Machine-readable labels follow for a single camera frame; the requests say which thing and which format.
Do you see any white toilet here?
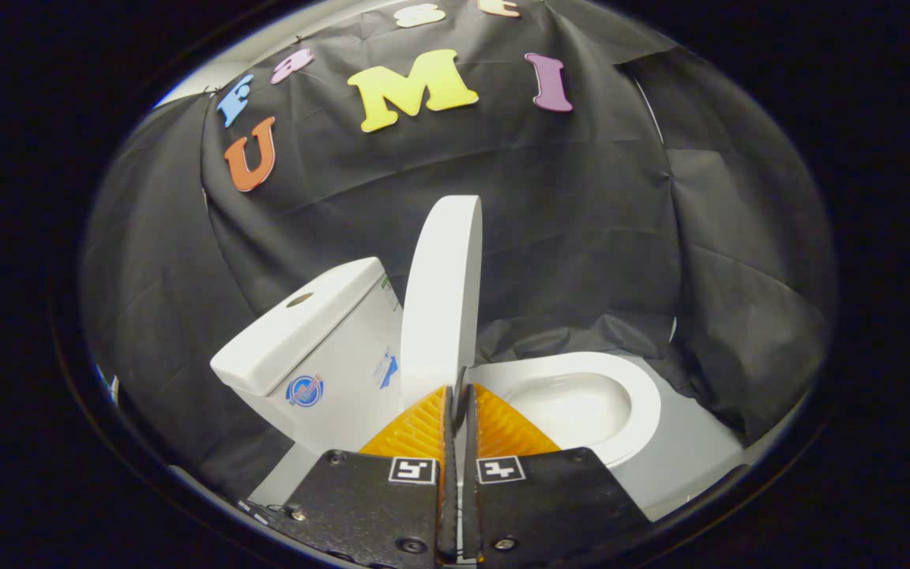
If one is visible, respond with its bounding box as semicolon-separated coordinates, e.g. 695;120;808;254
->
210;257;662;472

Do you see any white toilet lid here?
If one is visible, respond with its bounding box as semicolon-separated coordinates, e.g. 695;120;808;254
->
400;195;483;413

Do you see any black backdrop cloth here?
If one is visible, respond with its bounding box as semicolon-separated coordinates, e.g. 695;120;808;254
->
80;0;835;500

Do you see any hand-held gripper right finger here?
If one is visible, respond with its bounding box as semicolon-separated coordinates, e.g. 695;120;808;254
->
455;367;653;564

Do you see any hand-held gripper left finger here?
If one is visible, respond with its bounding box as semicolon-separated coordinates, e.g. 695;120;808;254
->
238;385;458;566

